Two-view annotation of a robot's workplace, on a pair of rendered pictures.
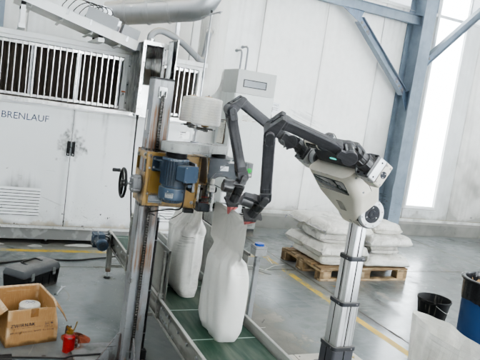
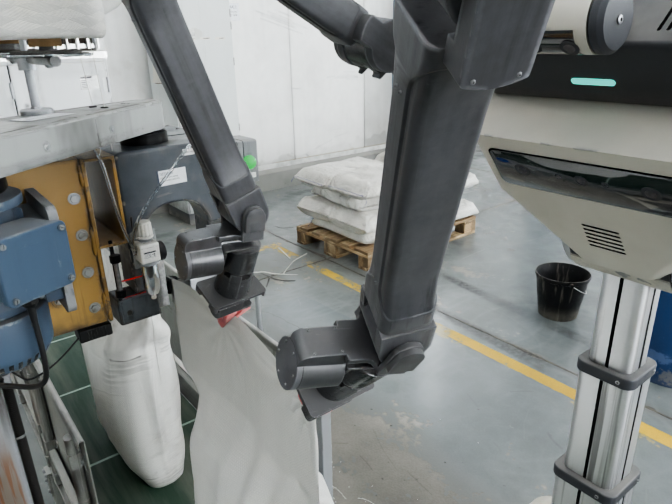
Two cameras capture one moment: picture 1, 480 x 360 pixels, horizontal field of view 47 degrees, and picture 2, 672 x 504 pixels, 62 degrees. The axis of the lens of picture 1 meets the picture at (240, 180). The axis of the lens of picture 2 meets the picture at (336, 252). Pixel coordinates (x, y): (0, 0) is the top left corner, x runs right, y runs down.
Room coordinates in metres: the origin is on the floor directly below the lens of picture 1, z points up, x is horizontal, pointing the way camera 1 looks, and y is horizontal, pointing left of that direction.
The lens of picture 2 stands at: (2.20, 0.04, 1.53)
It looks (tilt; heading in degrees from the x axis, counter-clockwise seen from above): 21 degrees down; 347
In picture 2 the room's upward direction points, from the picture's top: 1 degrees counter-clockwise
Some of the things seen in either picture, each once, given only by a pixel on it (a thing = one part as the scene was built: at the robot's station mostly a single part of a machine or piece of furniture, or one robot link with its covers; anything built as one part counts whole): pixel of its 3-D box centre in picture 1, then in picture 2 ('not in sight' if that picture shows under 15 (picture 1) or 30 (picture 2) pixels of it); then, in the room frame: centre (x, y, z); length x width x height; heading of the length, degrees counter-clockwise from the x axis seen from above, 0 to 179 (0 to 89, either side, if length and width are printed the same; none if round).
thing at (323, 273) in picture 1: (343, 263); (387, 228); (6.23, -1.32, 0.07); 1.20 x 0.82 x 0.14; 117
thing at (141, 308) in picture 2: (201, 206); (134, 302); (3.27, 0.21, 1.04); 0.08 x 0.06 x 0.05; 115
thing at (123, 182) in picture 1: (122, 182); not in sight; (3.14, 0.67, 1.13); 0.18 x 0.11 x 0.18; 25
